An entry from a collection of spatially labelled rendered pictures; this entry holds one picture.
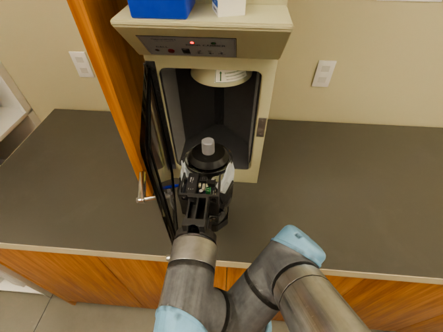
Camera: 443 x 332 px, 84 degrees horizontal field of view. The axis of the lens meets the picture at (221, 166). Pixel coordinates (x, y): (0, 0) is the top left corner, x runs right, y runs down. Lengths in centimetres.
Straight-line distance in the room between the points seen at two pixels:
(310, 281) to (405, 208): 75
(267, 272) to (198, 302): 10
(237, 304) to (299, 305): 12
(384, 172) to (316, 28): 60
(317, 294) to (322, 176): 72
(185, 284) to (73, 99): 123
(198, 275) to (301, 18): 93
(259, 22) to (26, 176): 100
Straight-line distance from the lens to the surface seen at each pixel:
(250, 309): 41
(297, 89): 119
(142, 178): 61
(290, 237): 39
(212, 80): 68
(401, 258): 93
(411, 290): 114
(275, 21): 50
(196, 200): 42
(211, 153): 53
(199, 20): 49
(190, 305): 37
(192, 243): 40
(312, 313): 31
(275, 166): 99
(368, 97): 130
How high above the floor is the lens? 165
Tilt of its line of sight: 47 degrees down
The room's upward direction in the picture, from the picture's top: straight up
